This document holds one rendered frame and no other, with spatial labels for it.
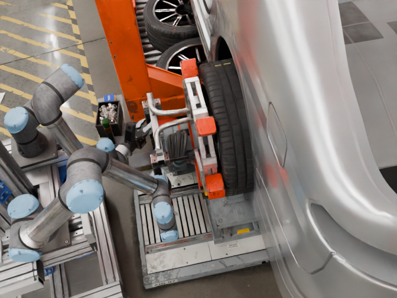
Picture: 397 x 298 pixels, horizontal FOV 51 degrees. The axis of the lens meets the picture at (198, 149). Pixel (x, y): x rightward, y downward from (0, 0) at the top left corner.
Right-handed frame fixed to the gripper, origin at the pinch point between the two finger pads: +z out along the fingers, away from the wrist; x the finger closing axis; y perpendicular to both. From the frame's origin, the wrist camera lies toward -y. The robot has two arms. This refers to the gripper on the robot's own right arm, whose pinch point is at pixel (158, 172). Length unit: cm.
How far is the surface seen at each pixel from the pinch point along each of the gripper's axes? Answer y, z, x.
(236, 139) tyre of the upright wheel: 22.3, -8.5, -36.3
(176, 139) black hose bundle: 20.5, 0.5, -12.4
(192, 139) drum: 5.0, 10.7, -19.7
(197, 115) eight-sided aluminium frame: 27.4, 4.7, -23.4
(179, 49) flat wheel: -34, 124, -29
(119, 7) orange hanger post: 50, 60, -1
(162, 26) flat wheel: -33, 154, -22
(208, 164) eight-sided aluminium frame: 12.1, -10.5, -22.9
